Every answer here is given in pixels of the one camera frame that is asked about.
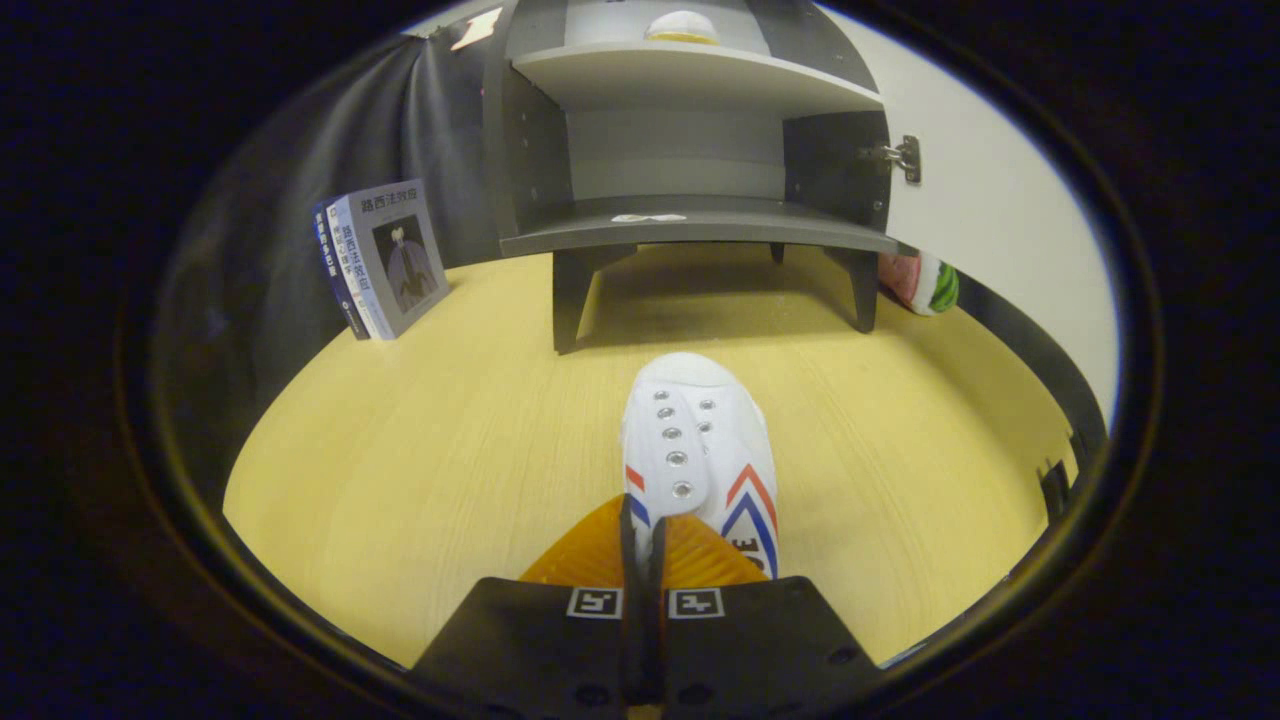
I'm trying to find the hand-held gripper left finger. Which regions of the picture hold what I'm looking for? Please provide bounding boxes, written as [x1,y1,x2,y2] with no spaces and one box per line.
[410,493,643,717]

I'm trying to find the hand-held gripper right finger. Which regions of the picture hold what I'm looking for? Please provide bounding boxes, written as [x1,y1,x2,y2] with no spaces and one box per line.
[645,513,886,717]

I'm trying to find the white shoe red blue stripes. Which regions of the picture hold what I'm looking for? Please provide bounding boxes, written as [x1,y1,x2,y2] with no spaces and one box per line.
[645,10,721,46]
[620,352,781,581]

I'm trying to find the white shoe cabinet door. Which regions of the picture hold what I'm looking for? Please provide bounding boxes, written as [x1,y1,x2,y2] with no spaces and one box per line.
[815,5,1119,451]

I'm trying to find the grey shoe cabinet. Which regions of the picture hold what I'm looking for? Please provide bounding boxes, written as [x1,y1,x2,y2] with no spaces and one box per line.
[483,0,901,356]

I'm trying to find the metal door hinge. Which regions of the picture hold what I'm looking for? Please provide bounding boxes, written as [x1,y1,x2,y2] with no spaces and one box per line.
[860,135,922,186]

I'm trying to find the black table clamp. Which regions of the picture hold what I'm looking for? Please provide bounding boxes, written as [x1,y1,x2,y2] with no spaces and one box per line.
[1038,460,1073,523]

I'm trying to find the watermelon slice toy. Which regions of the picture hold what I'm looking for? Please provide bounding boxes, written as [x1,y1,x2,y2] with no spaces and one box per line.
[880,250,961,317]

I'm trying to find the grey cover book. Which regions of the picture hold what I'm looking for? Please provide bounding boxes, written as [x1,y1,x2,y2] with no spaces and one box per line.
[340,178,451,341]

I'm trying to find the blue spine book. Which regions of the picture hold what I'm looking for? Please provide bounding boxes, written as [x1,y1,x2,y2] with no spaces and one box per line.
[325,198,381,341]

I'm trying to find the black backdrop cloth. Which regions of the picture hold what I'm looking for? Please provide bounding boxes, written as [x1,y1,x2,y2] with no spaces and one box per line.
[150,30,501,451]

